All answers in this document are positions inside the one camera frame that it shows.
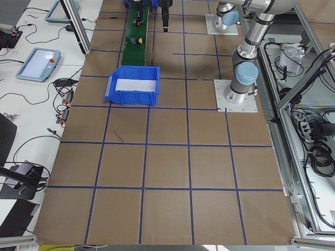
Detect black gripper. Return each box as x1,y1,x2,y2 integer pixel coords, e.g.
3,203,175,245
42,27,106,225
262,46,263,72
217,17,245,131
132,0,143,12
159,0,172,32

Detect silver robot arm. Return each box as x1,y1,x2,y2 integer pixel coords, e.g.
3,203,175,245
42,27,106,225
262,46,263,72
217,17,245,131
123,1,239,32
213,0,297,104

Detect blue destination bin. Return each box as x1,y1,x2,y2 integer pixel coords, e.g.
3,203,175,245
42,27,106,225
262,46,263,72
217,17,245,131
121,0,158,8

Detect green conveyor belt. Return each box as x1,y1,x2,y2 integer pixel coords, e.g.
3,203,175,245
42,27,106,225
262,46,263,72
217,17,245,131
121,1,149,66

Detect black power brick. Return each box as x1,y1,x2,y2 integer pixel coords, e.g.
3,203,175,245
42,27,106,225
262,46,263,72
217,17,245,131
65,25,74,32

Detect upper teach pendant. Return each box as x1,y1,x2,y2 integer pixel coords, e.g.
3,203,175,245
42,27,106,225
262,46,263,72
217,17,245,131
44,1,69,24

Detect teach pendant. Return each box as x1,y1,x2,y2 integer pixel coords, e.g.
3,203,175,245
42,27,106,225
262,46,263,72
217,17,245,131
16,48,61,82
44,1,69,24

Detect blue source bin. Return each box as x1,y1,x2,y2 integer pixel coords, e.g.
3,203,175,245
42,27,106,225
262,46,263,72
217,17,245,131
104,65,160,106

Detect lower teach pendant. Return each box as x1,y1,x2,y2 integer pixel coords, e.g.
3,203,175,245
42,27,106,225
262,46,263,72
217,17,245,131
16,48,61,82

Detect white crumpled bag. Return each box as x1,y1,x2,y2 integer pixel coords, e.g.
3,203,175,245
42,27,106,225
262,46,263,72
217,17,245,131
278,43,305,74

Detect black monitor stand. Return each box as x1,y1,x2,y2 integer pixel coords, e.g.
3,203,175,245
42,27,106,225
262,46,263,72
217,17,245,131
1,115,43,237

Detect aluminium frame rail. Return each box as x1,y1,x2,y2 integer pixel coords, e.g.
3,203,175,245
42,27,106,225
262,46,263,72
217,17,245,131
60,0,92,55

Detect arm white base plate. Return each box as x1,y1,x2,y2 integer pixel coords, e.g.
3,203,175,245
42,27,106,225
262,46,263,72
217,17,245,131
214,79,258,113
205,11,239,36

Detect black coiled cables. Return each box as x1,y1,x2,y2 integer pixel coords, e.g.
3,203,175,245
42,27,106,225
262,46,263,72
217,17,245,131
287,109,335,184

